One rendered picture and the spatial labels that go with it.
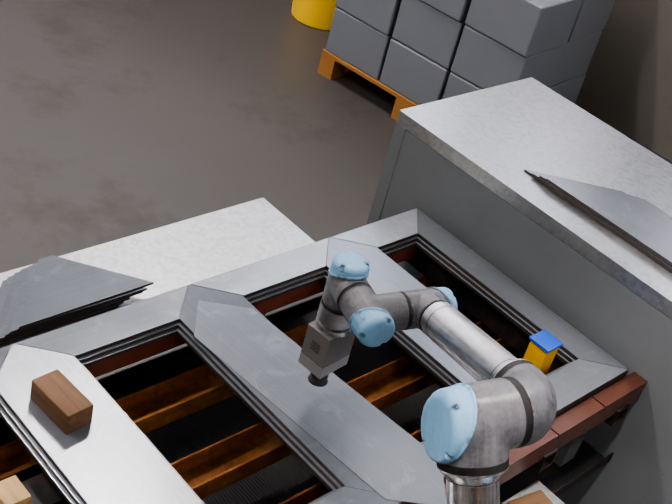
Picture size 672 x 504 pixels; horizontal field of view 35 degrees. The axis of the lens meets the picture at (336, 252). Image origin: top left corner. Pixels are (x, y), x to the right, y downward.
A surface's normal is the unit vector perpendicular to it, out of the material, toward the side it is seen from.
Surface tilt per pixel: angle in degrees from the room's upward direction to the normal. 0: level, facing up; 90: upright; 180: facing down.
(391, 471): 0
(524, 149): 0
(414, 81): 90
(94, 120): 0
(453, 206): 90
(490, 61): 90
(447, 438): 86
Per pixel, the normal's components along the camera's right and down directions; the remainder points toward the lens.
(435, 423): -0.90, -0.04
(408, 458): 0.22, -0.80
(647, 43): -0.65, 0.32
